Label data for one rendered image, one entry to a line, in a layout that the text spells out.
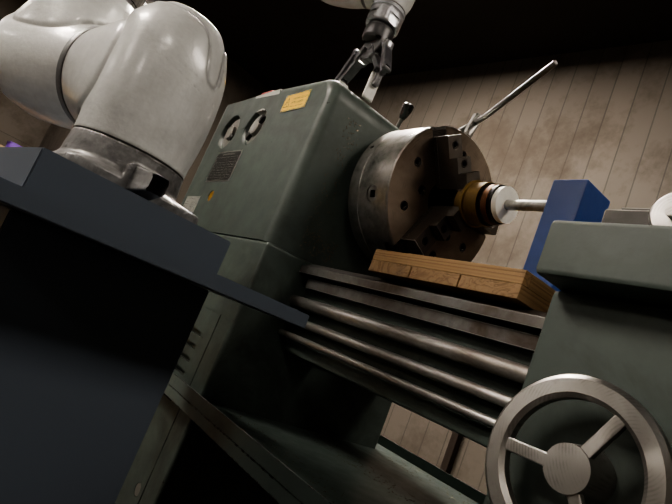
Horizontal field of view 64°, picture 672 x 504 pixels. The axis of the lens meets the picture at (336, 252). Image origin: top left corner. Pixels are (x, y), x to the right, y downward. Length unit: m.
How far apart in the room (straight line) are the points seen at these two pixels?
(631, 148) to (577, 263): 3.00
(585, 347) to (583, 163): 3.05
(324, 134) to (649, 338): 0.78
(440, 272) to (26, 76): 0.65
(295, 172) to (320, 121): 0.12
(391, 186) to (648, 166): 2.53
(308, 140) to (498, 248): 2.52
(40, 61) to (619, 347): 0.78
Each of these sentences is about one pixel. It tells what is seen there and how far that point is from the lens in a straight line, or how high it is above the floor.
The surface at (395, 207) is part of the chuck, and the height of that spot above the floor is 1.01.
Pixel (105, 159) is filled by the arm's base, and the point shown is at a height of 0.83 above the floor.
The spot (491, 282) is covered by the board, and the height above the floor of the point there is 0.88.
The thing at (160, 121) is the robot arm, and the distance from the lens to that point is 0.73.
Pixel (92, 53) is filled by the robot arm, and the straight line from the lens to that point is 0.81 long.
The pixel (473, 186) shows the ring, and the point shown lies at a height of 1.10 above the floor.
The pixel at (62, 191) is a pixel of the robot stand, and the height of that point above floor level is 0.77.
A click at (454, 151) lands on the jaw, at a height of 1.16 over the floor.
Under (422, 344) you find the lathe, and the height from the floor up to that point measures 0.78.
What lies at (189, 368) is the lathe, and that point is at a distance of 1.15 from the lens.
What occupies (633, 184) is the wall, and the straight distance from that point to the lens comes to 3.41.
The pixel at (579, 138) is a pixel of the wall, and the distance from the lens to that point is 3.69.
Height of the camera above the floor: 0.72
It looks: 9 degrees up
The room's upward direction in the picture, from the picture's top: 22 degrees clockwise
